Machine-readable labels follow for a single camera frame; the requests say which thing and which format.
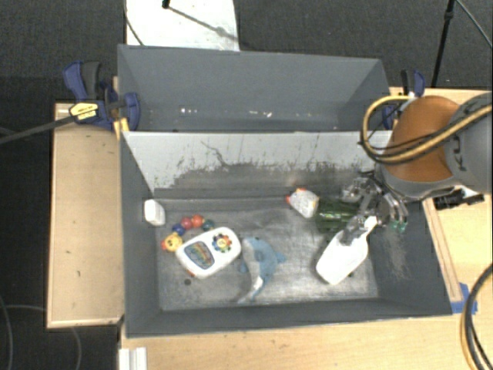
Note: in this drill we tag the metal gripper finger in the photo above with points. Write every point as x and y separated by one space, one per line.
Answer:
353 230

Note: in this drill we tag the white plastic bottle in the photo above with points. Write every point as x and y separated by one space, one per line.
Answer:
341 262

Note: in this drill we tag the dark green flat block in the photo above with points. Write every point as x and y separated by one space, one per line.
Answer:
333 216

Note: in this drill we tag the blue toy dolphin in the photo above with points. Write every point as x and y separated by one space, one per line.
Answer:
262 262

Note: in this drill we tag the grey metal bin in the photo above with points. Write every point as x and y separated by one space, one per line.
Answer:
246 156

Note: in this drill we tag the white musical toy with beads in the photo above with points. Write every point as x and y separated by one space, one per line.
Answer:
208 253

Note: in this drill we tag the small white box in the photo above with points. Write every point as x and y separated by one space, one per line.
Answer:
154 212

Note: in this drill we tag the pale wood board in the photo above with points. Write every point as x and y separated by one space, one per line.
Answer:
84 214

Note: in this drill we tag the black cylinder on white bracket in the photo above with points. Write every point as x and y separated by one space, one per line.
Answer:
454 199

